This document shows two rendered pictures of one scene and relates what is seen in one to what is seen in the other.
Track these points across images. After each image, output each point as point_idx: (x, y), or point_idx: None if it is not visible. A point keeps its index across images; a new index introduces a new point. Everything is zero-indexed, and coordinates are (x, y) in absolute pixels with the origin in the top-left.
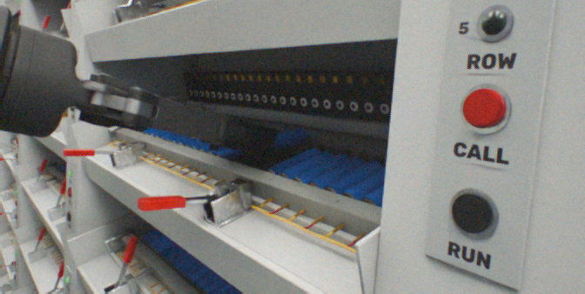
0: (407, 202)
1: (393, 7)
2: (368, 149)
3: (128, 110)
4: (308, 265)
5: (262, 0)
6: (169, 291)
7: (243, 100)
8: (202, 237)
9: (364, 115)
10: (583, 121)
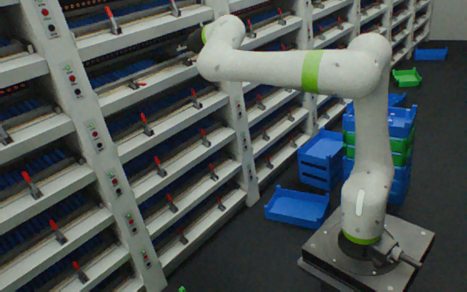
0: None
1: (211, 15)
2: (173, 45)
3: None
4: None
5: (192, 17)
6: (151, 123)
7: (118, 54)
8: (191, 69)
9: (164, 39)
10: None
